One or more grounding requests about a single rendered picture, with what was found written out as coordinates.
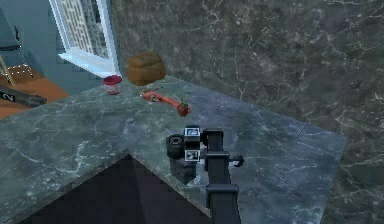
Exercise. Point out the dark seat wooden chair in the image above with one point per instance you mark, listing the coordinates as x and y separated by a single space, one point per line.
9 47

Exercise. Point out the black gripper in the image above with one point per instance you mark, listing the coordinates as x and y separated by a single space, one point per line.
175 145

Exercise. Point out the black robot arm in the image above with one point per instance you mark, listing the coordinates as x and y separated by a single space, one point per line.
218 173

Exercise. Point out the brown bread loaf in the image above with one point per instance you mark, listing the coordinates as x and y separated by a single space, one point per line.
146 69

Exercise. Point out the black flat bar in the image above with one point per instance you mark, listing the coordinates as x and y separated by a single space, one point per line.
20 96

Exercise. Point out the white framed window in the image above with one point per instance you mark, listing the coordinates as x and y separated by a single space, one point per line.
87 36

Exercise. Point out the orange red long utensil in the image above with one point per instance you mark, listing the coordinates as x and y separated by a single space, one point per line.
162 99

